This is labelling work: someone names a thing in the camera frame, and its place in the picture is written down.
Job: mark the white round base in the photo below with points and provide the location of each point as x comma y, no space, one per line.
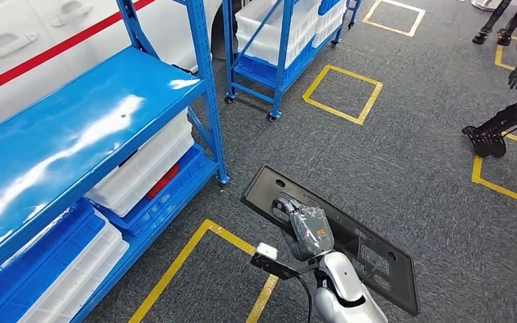
486,4

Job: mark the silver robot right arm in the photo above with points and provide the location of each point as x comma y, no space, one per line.
343,281

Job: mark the red object in bin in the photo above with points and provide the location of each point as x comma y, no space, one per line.
162,180

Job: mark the blue wheeled metal rack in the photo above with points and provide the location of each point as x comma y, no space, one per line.
281,67

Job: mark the blue metal shelf rack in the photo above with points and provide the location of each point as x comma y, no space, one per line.
84,111

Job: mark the white car with red stripe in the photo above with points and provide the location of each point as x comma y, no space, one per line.
17,91

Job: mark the black humanoid robot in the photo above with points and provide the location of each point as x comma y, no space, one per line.
480,38
508,118

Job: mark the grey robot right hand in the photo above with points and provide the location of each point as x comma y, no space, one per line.
312,232

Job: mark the blue plastic bin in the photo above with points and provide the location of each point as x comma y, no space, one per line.
174,196
258,69
40,258

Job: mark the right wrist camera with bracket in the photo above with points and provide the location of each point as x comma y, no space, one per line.
266,251

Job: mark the yellow floor tape square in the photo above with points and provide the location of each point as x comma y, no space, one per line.
499,189
417,24
499,58
316,104

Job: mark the black plastic plate bracket part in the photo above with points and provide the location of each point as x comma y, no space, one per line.
260,189

